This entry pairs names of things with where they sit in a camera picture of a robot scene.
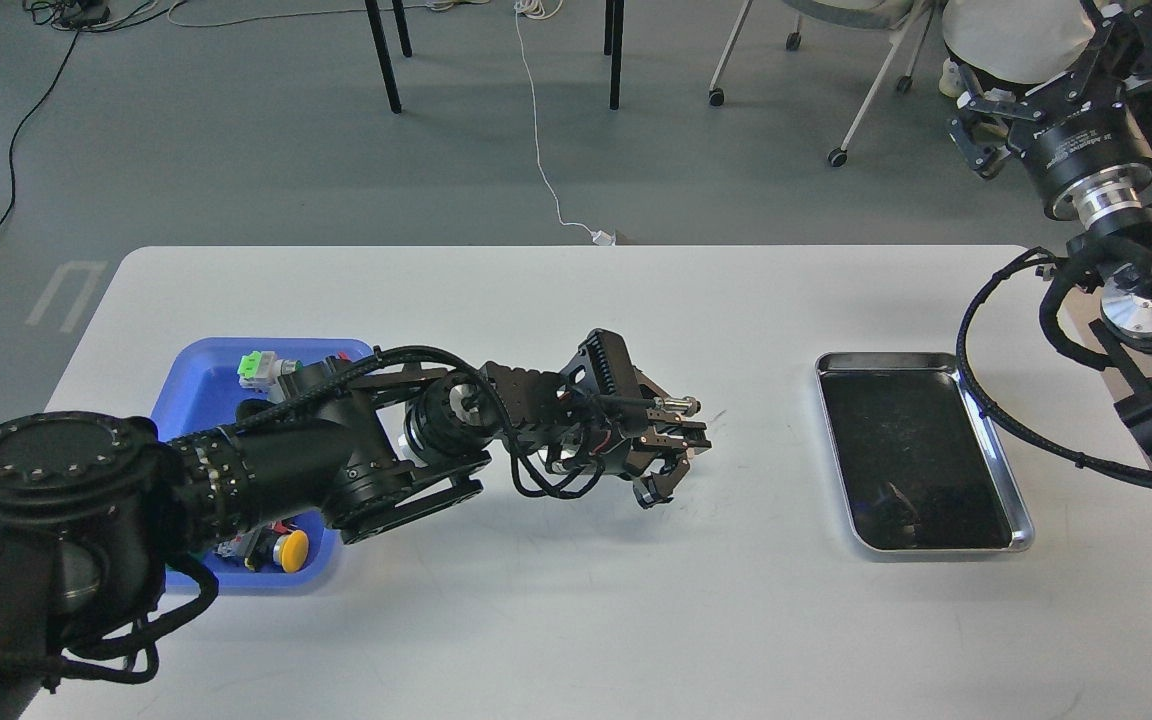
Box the white office chair base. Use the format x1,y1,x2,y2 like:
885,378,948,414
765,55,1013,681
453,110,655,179
707,0,937,169

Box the person in background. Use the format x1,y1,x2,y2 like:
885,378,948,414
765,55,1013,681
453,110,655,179
938,1,1094,97

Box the black table leg right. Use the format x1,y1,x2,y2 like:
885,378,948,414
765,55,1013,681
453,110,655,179
602,0,626,111

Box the black table leg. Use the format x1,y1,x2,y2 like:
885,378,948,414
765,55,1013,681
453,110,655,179
364,0,414,114
602,0,626,111

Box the silver metal tray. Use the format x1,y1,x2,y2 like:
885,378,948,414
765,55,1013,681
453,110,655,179
814,351,1034,560

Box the white cable on floor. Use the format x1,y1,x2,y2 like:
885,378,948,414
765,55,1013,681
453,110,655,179
513,0,617,247

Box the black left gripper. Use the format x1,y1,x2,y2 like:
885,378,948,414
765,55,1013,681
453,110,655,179
556,328,712,509

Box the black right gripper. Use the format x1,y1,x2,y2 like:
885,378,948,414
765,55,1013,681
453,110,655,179
948,1,1152,223

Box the green white push button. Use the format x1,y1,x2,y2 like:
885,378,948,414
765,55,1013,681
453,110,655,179
236,350,302,392

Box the yellow push button switch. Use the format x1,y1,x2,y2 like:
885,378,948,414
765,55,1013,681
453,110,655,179
212,521,311,574

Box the blue plastic tray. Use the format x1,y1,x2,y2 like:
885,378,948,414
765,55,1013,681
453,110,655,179
151,338,372,596

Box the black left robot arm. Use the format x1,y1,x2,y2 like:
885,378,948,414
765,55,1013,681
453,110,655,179
0,329,710,719

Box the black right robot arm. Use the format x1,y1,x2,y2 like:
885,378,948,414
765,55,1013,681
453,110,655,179
940,1,1152,488

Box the black table leg left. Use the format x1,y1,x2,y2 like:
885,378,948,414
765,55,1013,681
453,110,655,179
364,0,414,114

